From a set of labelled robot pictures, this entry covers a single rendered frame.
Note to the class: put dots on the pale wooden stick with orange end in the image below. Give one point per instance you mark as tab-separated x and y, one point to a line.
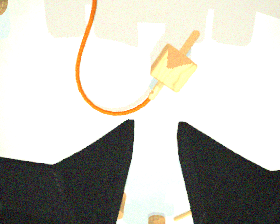
186	47

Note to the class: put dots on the light wooden block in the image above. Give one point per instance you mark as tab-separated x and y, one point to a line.
172	68

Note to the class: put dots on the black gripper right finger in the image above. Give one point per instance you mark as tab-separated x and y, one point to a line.
222	186

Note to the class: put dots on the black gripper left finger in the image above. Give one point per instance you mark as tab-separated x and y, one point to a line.
85	188

